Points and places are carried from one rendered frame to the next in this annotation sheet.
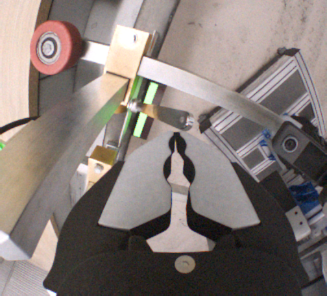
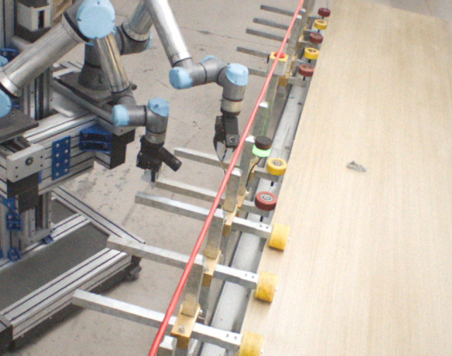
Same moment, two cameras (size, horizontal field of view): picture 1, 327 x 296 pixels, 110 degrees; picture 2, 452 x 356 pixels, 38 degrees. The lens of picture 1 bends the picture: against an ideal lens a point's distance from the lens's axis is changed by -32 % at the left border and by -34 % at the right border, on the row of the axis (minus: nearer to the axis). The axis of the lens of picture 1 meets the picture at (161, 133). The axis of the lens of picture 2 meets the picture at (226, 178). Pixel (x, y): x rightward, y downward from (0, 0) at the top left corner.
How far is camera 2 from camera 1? 2.24 m
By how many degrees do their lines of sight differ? 27
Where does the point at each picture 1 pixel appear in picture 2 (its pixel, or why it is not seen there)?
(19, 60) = (284, 198)
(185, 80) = (211, 193)
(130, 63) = not seen: hidden behind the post
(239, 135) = (88, 239)
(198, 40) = not seen: outside the picture
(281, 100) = (24, 277)
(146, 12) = (229, 251)
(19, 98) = (287, 188)
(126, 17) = (243, 268)
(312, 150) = (169, 157)
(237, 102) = (187, 187)
